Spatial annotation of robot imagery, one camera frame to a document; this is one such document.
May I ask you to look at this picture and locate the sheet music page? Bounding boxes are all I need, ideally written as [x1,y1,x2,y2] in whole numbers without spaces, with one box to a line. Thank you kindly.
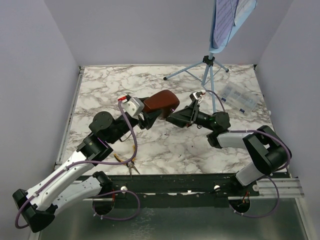
[235,0,256,21]
[212,0,238,49]

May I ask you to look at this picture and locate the light blue music stand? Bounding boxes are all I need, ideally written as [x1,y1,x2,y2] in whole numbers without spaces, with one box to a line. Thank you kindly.
[162,0,258,113]

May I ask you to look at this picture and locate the brown wooden metronome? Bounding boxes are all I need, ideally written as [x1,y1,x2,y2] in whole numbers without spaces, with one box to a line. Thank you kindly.
[143,89,180,119]

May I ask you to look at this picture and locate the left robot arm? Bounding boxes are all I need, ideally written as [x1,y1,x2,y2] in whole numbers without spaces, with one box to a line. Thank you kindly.
[12,108,163,233]

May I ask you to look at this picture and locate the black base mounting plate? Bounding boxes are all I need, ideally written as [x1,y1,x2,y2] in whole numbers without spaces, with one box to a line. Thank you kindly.
[95,173,259,209]

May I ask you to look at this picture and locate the clear plastic compartment box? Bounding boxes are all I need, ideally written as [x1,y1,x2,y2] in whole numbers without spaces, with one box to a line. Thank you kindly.
[220,82,260,116]

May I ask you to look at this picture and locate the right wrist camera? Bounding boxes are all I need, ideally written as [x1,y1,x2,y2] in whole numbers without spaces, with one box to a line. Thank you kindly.
[189,90,206,105]

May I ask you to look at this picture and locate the yellow handled needle-nose pliers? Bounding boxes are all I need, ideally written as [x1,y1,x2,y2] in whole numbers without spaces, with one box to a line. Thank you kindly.
[113,153,141,178]

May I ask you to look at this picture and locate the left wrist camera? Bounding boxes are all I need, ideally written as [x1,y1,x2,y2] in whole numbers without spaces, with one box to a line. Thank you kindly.
[118,95,145,119]

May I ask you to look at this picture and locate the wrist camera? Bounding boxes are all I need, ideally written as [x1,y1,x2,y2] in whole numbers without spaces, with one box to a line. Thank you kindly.
[118,95,145,119]
[189,90,206,105]

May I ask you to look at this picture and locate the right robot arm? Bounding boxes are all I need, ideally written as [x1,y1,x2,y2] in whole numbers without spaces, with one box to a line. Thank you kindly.
[166,100,292,196]

